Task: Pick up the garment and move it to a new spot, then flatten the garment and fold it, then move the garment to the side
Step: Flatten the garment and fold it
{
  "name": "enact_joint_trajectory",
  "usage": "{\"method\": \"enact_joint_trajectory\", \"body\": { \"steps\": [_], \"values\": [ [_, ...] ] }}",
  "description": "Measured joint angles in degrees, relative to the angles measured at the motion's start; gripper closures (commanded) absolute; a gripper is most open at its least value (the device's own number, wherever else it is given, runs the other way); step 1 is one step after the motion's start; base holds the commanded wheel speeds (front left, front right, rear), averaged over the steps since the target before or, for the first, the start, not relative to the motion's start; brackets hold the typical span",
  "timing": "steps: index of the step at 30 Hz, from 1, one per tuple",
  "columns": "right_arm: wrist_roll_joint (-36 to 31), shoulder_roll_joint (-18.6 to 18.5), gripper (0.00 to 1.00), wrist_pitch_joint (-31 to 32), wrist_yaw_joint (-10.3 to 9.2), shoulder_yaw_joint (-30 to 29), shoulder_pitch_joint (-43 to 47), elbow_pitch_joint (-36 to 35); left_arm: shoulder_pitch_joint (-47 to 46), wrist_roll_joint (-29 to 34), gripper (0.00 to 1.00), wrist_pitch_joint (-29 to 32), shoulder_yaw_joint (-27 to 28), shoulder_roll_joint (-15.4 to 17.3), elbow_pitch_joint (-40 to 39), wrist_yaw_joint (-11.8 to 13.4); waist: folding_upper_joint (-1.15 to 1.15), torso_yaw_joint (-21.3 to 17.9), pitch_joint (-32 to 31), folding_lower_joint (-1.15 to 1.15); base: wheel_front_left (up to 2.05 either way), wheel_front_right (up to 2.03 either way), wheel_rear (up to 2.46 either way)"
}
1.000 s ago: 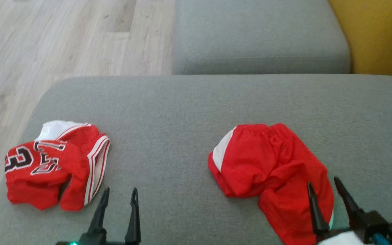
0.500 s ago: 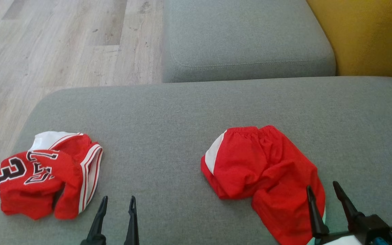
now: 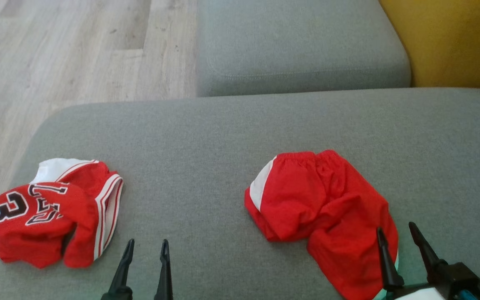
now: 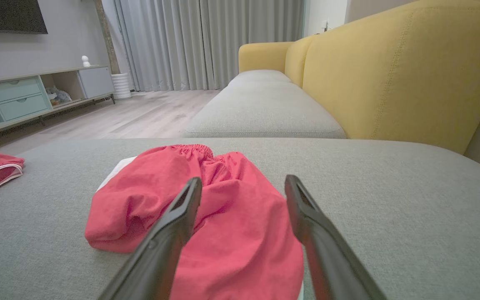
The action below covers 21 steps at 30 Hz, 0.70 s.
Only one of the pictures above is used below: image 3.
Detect small grey sofa seat cushion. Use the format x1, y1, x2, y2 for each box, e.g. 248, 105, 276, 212
196, 0, 411, 98

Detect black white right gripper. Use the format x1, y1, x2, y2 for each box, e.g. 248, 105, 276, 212
376, 222, 480, 300

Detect red basketball jersey with number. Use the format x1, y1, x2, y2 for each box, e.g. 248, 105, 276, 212
0, 158, 124, 269

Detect red shorts with white panel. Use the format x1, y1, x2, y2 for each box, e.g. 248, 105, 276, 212
244, 150, 400, 300

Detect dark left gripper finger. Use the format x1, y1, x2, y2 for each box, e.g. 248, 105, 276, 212
100, 239, 135, 300
154, 239, 174, 300

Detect yellow sofa backrest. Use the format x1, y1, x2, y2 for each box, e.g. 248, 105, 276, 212
380, 0, 480, 94

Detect large grey sofa seat cushion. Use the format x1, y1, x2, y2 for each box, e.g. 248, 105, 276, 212
0, 87, 480, 300

